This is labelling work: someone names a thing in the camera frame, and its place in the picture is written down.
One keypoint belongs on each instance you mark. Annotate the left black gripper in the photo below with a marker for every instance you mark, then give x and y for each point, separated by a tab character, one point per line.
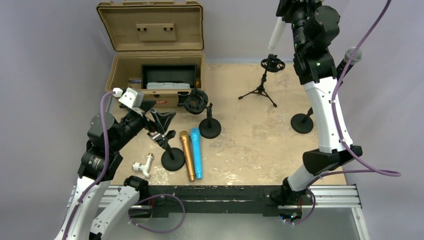
162	119

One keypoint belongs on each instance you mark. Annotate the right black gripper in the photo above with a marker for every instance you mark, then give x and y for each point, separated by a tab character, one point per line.
287	7

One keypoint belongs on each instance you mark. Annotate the white microphone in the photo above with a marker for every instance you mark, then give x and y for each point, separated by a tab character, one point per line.
276	34

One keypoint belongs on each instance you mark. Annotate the gold microphone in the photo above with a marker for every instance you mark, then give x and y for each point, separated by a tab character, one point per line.
185	142

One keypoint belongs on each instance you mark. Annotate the black shock-mount desk stand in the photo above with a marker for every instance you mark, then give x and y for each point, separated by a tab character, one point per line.
196	102

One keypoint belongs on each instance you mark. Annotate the blue microphone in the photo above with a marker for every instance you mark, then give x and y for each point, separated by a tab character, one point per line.
195	137

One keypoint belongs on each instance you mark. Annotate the black round-base clip stand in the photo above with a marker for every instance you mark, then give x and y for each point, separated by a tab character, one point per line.
173	158

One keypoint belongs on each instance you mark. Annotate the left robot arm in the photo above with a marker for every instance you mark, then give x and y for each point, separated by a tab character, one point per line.
100	162

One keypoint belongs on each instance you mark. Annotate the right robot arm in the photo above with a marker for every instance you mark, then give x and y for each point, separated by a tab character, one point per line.
314	26

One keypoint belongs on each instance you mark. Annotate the black speckled microphone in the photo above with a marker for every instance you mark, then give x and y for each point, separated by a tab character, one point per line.
351	57

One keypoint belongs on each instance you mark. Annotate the black round-base tilted stand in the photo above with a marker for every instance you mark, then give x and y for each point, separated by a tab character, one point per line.
302	122

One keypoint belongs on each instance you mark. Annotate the grey plastic organizer case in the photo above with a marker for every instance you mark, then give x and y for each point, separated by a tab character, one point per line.
167	85

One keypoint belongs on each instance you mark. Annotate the metal tool in toolbox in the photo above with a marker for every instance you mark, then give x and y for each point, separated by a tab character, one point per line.
135	81

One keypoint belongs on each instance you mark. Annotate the black toolbox tray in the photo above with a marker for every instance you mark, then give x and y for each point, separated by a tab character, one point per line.
182	75

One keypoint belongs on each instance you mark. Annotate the white pvc pipe fitting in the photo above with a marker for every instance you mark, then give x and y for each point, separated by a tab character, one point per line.
144	168

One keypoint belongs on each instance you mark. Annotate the tan plastic toolbox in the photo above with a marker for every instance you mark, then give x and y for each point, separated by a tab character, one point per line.
153	33

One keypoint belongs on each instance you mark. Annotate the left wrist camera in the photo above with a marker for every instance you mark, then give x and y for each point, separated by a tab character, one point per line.
131	98

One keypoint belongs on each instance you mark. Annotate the black mounting rail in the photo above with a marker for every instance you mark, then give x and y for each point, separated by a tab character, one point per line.
223	199

